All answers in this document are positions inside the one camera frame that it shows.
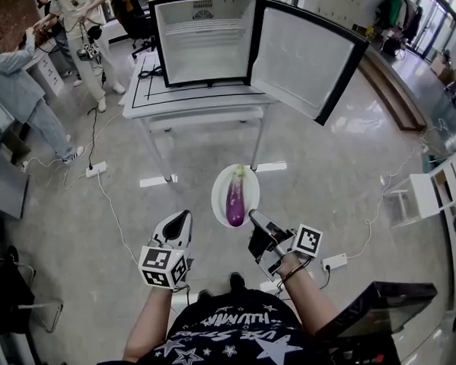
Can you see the clothes rack with garments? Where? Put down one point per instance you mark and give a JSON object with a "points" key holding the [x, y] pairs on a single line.
{"points": [[398, 12]]}

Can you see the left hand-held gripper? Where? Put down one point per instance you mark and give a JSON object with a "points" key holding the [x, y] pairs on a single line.
{"points": [[156, 263]]}

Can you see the person's black shoe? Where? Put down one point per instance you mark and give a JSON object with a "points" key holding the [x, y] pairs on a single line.
{"points": [[237, 281]]}

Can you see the white round plate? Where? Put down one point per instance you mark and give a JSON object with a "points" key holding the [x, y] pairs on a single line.
{"points": [[252, 188]]}

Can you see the black star print shirt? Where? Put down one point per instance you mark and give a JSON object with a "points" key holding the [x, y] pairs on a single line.
{"points": [[222, 355]]}

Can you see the metal frame chair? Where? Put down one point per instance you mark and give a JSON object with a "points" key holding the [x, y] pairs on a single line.
{"points": [[48, 321]]}

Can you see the white shelf unit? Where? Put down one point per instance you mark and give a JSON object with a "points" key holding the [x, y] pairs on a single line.
{"points": [[423, 194]]}

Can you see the black glossy case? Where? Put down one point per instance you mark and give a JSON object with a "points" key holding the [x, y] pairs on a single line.
{"points": [[390, 303]]}

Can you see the black round disc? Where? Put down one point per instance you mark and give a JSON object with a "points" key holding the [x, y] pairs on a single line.
{"points": [[12, 255]]}

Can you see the black wrist band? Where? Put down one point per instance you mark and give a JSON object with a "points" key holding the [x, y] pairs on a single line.
{"points": [[290, 275]]}

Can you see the white desk with drawers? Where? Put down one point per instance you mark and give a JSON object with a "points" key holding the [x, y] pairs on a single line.
{"points": [[49, 74]]}

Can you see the person's left forearm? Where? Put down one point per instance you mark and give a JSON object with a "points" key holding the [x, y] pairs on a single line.
{"points": [[147, 323]]}

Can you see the long wooden bench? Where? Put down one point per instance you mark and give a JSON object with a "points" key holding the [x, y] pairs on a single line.
{"points": [[391, 89]]}

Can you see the grey cabinet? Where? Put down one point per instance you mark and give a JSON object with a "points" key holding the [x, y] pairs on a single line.
{"points": [[3, 186]]}

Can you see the person's right forearm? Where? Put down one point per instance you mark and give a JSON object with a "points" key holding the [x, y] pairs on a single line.
{"points": [[308, 305]]}

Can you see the white power strip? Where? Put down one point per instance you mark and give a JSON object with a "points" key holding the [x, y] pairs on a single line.
{"points": [[97, 169], [334, 262]]}

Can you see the grey locker wall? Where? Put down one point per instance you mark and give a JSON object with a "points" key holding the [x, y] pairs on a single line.
{"points": [[340, 0]]}

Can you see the white table with black lines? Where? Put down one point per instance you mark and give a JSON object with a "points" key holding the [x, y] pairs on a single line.
{"points": [[193, 107]]}

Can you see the black mini fridge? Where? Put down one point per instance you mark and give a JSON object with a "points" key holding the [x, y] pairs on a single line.
{"points": [[206, 53]]}

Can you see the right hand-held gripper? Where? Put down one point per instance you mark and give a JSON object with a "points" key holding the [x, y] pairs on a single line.
{"points": [[307, 240]]}

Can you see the purple eggplant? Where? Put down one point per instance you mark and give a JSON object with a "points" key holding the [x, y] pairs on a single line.
{"points": [[234, 202]]}

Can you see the black office chair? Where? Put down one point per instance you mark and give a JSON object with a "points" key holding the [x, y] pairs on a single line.
{"points": [[135, 18]]}

